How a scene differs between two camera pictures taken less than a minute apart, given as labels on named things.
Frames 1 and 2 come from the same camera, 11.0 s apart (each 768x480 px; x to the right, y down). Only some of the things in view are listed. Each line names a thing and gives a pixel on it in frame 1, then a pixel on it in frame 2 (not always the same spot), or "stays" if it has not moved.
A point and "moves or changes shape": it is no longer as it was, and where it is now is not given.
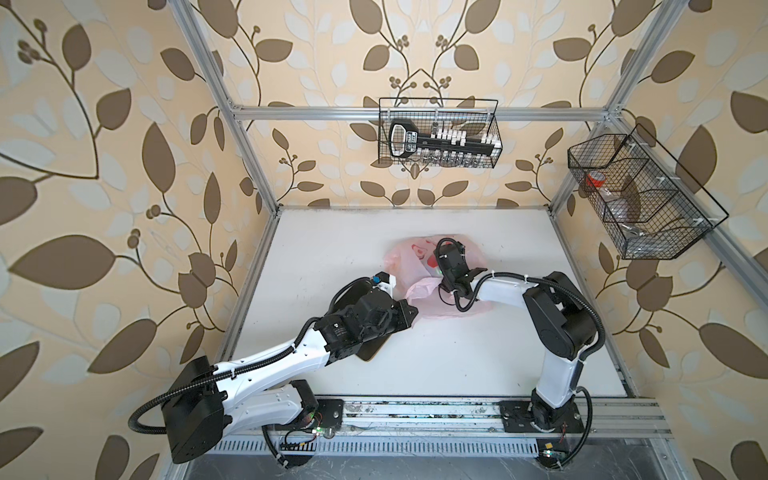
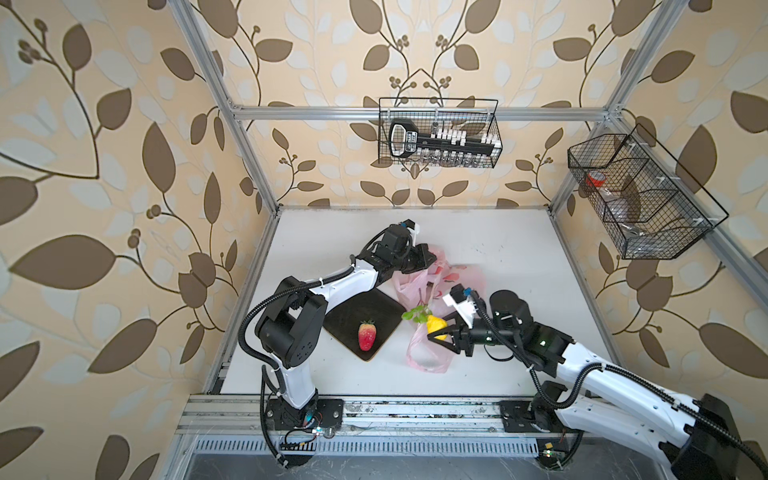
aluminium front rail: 621,416 stays
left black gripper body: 394,319 -> 410,257
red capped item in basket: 595,178 stays
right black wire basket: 650,206 stays
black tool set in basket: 405,138 stays
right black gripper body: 445,283 -> 483,332
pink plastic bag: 414,268 moves or changes shape
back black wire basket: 439,132 stays
